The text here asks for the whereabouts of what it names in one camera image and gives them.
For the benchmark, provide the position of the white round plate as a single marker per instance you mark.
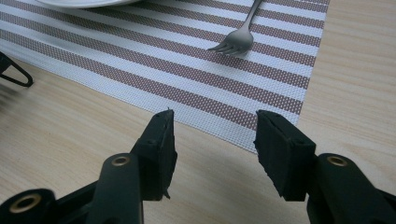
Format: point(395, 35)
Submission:
point(84, 2)

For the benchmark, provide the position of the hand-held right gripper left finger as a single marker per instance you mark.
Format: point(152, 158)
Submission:
point(152, 155)

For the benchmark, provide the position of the silver fork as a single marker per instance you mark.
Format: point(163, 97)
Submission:
point(239, 40)

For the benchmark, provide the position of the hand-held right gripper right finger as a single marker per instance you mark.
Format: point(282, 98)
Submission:
point(286, 155)

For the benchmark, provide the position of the striped woven placemat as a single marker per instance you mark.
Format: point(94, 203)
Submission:
point(149, 62)

